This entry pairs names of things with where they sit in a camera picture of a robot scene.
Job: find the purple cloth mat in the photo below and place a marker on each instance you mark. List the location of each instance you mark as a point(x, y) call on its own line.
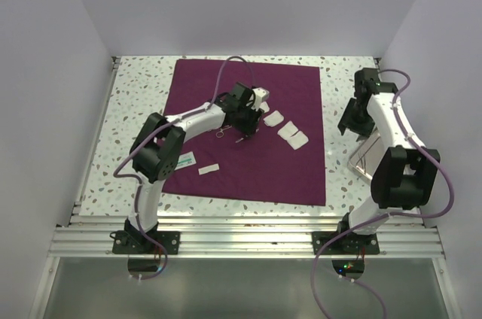
point(265, 168)

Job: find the steel instrument tray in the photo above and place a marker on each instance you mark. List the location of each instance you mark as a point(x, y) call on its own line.
point(376, 154)

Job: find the steel forceps clamp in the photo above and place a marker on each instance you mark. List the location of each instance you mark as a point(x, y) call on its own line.
point(221, 132)

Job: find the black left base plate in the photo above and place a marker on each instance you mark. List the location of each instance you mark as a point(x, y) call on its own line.
point(126, 244)

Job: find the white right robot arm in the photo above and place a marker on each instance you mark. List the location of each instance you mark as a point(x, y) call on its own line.
point(404, 178)

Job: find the small white bandage strip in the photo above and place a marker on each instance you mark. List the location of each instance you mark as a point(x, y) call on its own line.
point(207, 169)

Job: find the aluminium rail frame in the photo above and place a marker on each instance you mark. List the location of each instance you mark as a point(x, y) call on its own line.
point(237, 258)

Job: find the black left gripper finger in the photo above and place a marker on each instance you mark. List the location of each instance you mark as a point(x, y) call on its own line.
point(247, 132)
point(256, 128)

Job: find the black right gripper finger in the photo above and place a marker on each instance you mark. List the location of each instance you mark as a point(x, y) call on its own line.
point(344, 123)
point(364, 133)

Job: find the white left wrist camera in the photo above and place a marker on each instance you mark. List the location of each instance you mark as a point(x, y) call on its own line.
point(261, 96)

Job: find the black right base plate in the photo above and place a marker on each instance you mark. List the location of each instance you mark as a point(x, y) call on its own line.
point(351, 244)

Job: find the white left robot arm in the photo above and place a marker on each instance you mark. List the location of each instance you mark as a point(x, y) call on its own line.
point(158, 146)

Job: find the white gauze pad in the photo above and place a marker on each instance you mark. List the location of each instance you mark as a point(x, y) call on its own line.
point(273, 119)
point(298, 140)
point(264, 107)
point(288, 130)

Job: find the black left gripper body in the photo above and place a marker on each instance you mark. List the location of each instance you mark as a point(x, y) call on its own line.
point(247, 116)

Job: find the steel tweezers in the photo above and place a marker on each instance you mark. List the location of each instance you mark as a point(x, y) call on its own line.
point(363, 158)

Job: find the white green suture packet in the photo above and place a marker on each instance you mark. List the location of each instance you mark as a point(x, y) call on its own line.
point(186, 160)

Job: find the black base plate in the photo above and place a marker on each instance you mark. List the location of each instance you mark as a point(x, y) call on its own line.
point(126, 244)
point(351, 244)

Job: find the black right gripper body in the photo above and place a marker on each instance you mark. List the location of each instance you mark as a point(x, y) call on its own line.
point(360, 117)

